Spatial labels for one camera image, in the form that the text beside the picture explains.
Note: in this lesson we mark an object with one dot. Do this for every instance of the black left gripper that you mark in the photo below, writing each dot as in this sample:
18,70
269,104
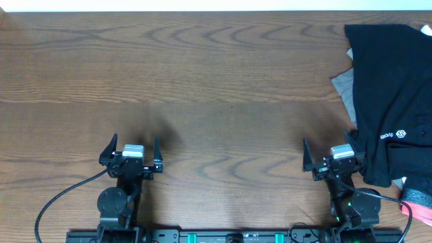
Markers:
109,157

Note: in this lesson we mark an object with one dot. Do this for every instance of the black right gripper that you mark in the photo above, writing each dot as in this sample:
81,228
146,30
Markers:
308,165

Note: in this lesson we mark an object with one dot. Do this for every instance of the black polo shirt with logo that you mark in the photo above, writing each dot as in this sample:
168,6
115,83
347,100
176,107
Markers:
392,100

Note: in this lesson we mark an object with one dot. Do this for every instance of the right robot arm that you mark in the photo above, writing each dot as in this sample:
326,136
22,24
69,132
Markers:
357,210

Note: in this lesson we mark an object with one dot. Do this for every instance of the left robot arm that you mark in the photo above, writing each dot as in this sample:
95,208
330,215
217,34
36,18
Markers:
119,205

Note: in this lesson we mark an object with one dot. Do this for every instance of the red and grey garment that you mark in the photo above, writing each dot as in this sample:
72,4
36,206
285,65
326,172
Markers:
417,194

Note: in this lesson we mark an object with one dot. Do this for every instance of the white garment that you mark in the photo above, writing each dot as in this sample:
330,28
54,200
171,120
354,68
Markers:
426,30

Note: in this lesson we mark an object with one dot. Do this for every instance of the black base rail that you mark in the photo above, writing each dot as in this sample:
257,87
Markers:
290,235

